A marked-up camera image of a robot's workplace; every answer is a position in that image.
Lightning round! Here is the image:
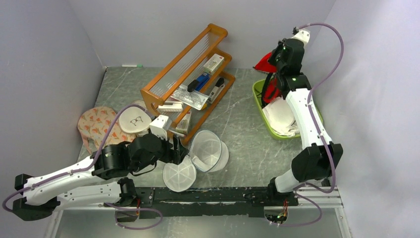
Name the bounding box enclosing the lime green plastic basket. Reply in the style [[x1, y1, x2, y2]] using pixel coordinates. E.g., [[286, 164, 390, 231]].
[[252, 80, 332, 147]]

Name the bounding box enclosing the black white garments pile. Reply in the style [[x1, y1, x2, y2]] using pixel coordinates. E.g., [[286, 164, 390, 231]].
[[262, 97, 300, 137]]

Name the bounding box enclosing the red black bra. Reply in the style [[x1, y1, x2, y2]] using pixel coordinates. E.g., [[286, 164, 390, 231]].
[[254, 53, 281, 107]]

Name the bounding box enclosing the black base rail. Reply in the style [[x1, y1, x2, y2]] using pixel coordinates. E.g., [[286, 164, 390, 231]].
[[116, 186, 298, 219]]

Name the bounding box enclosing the white staples box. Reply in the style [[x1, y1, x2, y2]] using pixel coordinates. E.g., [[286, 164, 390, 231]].
[[203, 54, 225, 75]]

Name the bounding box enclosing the white green marker pen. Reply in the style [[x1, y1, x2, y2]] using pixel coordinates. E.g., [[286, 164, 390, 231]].
[[121, 64, 143, 68]]

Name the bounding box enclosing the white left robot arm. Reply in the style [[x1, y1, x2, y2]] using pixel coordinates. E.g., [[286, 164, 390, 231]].
[[2, 134, 189, 221]]

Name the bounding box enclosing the white stapler box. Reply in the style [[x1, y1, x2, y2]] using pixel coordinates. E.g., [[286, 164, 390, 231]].
[[175, 111, 191, 134]]

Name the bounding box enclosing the clear protractor ruler packet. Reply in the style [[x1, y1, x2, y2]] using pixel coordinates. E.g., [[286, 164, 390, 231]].
[[171, 84, 209, 110]]

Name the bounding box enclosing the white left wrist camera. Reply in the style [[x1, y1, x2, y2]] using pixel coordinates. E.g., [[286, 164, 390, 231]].
[[149, 115, 172, 140]]

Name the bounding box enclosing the grey long stapler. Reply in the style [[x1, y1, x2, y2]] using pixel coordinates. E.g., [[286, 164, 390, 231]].
[[208, 77, 225, 104]]

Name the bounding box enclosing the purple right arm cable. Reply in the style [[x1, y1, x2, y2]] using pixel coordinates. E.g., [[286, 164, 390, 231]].
[[269, 22, 345, 228]]

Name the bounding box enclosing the orange wooden desk shelf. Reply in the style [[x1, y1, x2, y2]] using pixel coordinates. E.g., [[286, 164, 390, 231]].
[[141, 23, 235, 145]]

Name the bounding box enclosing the blue black stapler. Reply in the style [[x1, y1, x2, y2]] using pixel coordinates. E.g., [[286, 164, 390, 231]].
[[187, 73, 210, 92]]

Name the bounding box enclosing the floral orange bra wash bag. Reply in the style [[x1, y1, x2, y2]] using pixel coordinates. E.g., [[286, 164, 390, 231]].
[[77, 107, 135, 153]]

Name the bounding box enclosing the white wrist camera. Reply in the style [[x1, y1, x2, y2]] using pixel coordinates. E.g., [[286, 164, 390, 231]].
[[291, 28, 311, 46], [149, 115, 172, 140]]

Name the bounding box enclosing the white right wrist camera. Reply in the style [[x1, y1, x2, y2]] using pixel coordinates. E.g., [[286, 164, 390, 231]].
[[291, 28, 311, 46]]

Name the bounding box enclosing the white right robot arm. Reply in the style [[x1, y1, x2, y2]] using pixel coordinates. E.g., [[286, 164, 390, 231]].
[[267, 38, 343, 205]]

